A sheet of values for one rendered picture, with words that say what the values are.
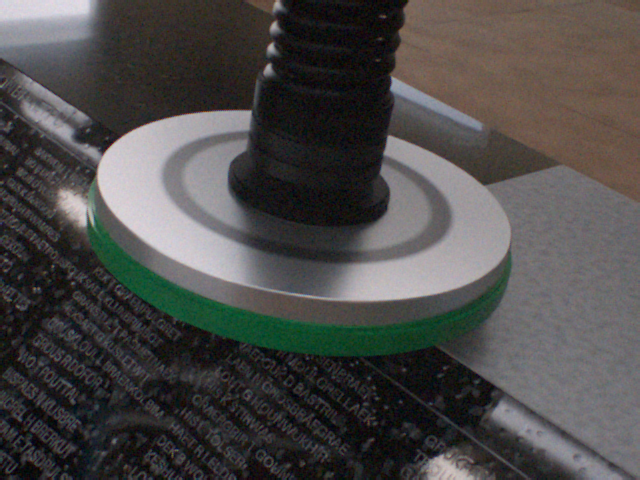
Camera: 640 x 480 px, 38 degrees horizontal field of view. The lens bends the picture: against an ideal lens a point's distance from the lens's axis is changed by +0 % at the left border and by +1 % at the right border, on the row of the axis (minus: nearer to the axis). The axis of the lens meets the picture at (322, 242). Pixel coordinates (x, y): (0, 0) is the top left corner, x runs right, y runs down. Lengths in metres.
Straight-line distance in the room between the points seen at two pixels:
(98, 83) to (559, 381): 0.43
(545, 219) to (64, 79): 0.37
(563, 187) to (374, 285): 0.32
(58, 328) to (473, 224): 0.27
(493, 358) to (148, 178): 0.19
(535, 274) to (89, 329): 0.27
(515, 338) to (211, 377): 0.17
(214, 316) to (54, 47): 0.45
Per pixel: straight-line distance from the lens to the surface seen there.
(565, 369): 0.49
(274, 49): 0.45
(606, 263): 0.61
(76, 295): 0.60
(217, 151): 0.51
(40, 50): 0.80
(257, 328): 0.39
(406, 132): 0.73
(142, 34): 0.87
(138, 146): 0.50
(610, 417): 0.47
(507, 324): 0.51
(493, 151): 0.74
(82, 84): 0.73
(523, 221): 0.63
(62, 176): 0.66
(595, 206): 0.69
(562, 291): 0.56
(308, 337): 0.39
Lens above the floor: 1.08
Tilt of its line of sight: 28 degrees down
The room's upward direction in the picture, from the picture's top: 11 degrees clockwise
